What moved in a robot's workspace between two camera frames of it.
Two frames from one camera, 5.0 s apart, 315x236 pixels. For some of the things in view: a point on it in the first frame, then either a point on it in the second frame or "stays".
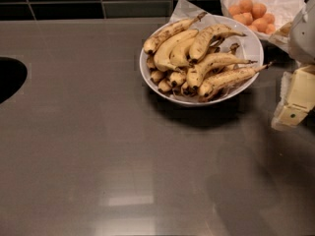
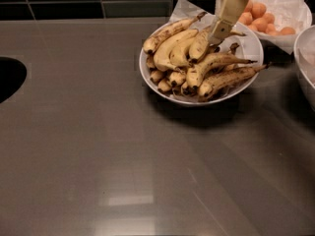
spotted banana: [209, 63] stays
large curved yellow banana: [161, 56] stays
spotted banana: [202, 41] stays
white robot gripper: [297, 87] to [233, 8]
